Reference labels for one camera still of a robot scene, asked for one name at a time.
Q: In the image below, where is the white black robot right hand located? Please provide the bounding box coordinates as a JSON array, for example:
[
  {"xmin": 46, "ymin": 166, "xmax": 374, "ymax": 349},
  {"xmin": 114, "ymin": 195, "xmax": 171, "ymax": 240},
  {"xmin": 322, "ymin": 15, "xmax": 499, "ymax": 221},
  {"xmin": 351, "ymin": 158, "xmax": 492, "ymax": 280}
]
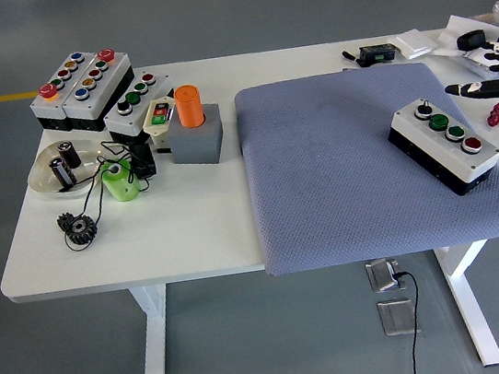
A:
[{"xmin": 438, "ymin": 39, "xmax": 499, "ymax": 108}]

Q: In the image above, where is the four-button control box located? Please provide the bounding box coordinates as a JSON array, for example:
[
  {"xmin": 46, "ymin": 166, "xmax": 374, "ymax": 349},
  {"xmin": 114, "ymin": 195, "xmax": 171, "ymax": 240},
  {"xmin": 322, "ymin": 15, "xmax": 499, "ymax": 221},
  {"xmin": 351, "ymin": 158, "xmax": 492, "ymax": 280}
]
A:
[
  {"xmin": 98, "ymin": 66, "xmax": 181, "ymax": 148},
  {"xmin": 382, "ymin": 88, "xmax": 499, "ymax": 206}
]

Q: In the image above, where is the five-button box with mushroom button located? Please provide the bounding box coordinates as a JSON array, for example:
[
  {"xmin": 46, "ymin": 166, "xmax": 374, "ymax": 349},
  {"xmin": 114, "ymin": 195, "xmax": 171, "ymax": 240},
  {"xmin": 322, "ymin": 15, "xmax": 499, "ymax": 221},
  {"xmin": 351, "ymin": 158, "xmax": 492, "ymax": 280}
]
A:
[
  {"xmin": 22, "ymin": 50, "xmax": 102, "ymax": 137},
  {"xmin": 54, "ymin": 45, "xmax": 143, "ymax": 137}
]

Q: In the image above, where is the white foam wrapping sheet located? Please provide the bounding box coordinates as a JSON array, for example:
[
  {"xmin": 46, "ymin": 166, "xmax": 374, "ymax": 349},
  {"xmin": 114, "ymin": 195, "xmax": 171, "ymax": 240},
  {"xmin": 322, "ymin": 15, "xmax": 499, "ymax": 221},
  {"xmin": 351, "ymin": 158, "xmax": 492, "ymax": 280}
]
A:
[{"xmin": 428, "ymin": 7, "xmax": 499, "ymax": 91}]

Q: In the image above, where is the black module with green terminal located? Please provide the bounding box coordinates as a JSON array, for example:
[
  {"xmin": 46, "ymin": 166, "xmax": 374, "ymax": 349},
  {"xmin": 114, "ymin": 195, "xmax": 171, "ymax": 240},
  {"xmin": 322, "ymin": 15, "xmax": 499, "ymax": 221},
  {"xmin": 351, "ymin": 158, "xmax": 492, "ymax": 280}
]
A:
[{"xmin": 357, "ymin": 41, "xmax": 399, "ymax": 67}]

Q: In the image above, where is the black pen-shaped tool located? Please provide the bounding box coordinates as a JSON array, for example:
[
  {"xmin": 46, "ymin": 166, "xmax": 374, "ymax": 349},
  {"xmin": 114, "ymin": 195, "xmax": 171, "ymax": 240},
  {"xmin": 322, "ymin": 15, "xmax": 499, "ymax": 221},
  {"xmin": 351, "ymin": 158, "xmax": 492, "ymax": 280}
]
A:
[{"xmin": 340, "ymin": 47, "xmax": 371, "ymax": 72}]

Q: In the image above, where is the grey-blue textured mat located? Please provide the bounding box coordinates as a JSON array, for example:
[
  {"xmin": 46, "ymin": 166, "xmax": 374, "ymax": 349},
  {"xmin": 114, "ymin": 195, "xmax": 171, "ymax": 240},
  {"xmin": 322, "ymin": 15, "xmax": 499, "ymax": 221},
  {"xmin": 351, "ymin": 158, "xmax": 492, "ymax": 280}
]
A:
[{"xmin": 231, "ymin": 50, "xmax": 499, "ymax": 280}]

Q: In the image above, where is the open metal floor socket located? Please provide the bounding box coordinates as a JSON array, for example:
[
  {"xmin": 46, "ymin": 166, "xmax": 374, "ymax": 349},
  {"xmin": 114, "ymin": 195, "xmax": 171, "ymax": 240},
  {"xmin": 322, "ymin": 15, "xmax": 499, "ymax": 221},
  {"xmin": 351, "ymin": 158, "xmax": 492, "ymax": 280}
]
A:
[{"xmin": 364, "ymin": 256, "xmax": 408, "ymax": 295}]

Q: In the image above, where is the white table leg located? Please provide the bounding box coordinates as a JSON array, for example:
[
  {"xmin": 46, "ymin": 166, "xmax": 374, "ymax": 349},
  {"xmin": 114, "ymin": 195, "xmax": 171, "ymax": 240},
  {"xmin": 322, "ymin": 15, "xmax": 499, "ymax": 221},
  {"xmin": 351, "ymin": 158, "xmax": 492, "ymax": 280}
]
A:
[
  {"xmin": 433, "ymin": 238, "xmax": 499, "ymax": 372},
  {"xmin": 125, "ymin": 283, "xmax": 180, "ymax": 374}
]

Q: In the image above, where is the closed metal floor plate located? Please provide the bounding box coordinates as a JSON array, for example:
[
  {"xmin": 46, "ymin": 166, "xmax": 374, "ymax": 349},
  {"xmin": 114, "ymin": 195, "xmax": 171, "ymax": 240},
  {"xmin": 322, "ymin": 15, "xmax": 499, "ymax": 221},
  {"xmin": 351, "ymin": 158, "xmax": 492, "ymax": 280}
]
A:
[{"xmin": 376, "ymin": 296, "xmax": 424, "ymax": 340}]

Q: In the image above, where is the grey block with hole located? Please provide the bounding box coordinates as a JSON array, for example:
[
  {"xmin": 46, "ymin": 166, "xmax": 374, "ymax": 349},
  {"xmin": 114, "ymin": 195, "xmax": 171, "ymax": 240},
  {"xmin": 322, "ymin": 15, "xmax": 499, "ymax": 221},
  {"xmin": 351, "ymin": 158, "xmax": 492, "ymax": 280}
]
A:
[{"xmin": 164, "ymin": 101, "xmax": 229, "ymax": 170}]

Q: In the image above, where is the orange cylinder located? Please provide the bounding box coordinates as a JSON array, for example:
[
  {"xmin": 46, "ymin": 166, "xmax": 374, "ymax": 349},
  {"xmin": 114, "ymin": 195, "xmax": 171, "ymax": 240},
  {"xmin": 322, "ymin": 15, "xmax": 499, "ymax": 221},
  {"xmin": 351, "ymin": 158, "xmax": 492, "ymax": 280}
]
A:
[{"xmin": 171, "ymin": 82, "xmax": 208, "ymax": 131}]

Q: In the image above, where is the small black box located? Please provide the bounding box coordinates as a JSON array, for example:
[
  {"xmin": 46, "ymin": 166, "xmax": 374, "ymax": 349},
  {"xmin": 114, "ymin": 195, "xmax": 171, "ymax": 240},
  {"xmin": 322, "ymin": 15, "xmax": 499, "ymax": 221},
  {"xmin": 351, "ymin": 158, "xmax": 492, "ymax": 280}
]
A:
[{"xmin": 126, "ymin": 140, "xmax": 160, "ymax": 182}]

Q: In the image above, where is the green plastic cylinder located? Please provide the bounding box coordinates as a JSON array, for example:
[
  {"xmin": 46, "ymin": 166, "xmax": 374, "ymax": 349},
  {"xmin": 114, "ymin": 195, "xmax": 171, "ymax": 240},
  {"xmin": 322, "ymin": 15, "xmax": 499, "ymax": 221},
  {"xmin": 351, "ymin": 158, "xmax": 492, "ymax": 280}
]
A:
[{"xmin": 97, "ymin": 158, "xmax": 144, "ymax": 206}]

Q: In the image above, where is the dark brown capacitor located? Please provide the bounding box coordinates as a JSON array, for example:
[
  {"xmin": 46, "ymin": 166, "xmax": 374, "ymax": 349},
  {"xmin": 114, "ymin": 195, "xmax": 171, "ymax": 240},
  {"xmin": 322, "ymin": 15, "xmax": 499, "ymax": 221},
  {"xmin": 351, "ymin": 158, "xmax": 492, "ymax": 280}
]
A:
[
  {"xmin": 47, "ymin": 153, "xmax": 79, "ymax": 190},
  {"xmin": 55, "ymin": 138, "xmax": 84, "ymax": 171}
]

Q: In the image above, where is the large dark metal gear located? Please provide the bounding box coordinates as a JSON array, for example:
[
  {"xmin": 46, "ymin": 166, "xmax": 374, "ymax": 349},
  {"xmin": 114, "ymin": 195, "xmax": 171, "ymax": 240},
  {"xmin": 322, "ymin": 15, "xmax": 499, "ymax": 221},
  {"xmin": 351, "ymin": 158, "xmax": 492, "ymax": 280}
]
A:
[{"xmin": 62, "ymin": 213, "xmax": 101, "ymax": 248}]

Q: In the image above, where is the small dark metal gear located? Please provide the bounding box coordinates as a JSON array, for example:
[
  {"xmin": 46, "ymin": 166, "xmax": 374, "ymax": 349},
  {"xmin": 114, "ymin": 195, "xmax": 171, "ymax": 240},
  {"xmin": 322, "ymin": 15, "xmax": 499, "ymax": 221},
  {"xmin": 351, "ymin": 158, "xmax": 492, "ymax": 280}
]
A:
[{"xmin": 55, "ymin": 211, "xmax": 78, "ymax": 234}]

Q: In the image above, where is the clear shallow dish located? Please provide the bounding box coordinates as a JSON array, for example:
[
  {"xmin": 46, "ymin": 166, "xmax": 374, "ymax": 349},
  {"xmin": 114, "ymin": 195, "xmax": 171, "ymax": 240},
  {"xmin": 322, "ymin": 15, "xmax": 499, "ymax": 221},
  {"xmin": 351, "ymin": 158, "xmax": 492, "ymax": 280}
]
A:
[{"xmin": 22, "ymin": 134, "xmax": 114, "ymax": 205}]

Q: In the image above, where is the black floor power cable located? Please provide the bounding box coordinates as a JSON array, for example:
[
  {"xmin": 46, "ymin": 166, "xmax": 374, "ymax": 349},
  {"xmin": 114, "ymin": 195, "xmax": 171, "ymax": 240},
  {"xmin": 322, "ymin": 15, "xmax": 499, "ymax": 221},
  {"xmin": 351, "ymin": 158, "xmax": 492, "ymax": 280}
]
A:
[{"xmin": 393, "ymin": 269, "xmax": 432, "ymax": 374}]

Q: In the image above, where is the cream red-green switch box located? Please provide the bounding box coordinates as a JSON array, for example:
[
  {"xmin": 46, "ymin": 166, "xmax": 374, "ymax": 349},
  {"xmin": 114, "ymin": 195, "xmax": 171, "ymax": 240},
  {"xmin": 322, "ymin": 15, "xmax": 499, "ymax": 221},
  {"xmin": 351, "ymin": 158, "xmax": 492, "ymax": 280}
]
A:
[{"xmin": 138, "ymin": 94, "xmax": 182, "ymax": 156}]

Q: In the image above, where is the thin black wire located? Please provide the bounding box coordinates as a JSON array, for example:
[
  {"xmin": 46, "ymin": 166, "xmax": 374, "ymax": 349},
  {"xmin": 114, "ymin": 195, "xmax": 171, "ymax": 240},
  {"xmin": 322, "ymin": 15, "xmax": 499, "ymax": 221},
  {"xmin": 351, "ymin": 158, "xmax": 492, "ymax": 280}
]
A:
[{"xmin": 51, "ymin": 135, "xmax": 159, "ymax": 254}]

